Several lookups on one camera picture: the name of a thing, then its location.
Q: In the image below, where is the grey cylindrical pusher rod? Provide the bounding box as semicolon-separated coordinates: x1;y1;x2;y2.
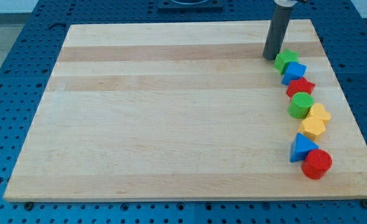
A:
262;4;294;61

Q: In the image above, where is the light wooden board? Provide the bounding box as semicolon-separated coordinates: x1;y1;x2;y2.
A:
4;19;367;202

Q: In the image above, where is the blue cube block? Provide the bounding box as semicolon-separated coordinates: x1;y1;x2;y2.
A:
281;62;307;85

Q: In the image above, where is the red star block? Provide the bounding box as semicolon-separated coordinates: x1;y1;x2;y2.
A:
286;77;315;98

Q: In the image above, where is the blue triangle block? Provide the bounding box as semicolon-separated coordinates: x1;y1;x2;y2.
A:
289;133;319;162

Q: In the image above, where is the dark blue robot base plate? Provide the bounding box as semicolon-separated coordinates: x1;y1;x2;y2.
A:
157;0;225;11

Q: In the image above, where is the green star block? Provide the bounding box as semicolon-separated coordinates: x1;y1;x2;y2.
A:
274;49;299;75

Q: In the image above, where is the green cylinder block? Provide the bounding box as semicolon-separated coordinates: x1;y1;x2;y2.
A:
287;92;314;119

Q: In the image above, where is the yellow heart block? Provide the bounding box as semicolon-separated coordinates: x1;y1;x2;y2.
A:
307;103;332;126

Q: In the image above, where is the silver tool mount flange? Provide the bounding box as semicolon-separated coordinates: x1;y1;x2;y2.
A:
274;0;309;7

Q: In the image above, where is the yellow hexagon block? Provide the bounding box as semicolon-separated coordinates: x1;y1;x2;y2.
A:
297;117;326;141

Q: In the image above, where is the red cylinder block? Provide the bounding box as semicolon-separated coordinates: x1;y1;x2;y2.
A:
301;149;333;180

